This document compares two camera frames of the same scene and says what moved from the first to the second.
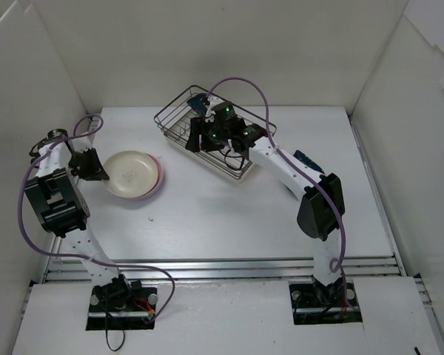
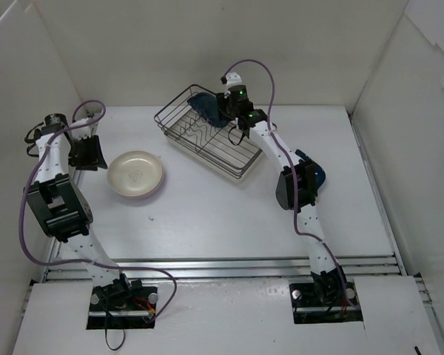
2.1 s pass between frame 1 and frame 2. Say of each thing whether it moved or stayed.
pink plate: moved
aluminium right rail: stayed
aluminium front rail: stayed
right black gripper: moved
